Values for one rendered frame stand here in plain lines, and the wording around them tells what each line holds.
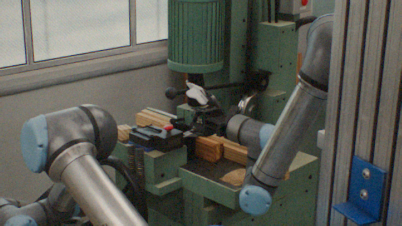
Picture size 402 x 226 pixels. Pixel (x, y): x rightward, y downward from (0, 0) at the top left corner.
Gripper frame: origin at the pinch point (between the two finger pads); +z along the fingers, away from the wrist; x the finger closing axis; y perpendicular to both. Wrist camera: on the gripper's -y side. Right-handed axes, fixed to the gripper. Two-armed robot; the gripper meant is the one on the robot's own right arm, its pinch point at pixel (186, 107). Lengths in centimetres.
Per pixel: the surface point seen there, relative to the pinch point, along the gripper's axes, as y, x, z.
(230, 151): -16.2, 15.8, -4.3
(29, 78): -31, 25, 136
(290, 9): -41.6, -26.8, -3.2
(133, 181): 17.2, 19.2, 2.4
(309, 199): -56, 41, -10
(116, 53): -86, 19, 138
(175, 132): -0.2, 8.8, 4.2
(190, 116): -11.6, 7.2, 9.6
